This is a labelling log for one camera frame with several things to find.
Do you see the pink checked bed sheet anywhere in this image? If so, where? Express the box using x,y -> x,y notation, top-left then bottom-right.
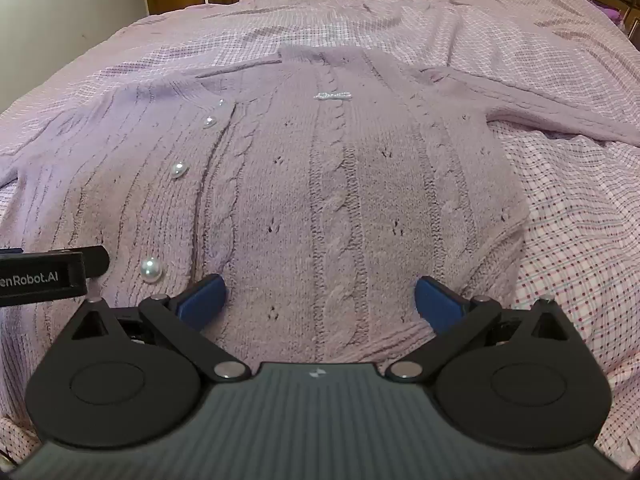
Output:
0,0 -> 640,480

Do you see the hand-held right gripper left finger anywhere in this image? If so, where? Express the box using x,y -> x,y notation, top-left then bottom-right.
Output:
70,273 -> 251,382

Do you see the purple cloth item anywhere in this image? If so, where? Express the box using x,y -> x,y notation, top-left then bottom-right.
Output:
594,2 -> 627,25

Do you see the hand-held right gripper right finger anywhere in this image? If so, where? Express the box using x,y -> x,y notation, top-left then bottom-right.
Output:
385,274 -> 572,381

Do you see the lilac cable-knit cardigan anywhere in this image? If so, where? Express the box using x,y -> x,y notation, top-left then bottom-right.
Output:
0,45 -> 640,426

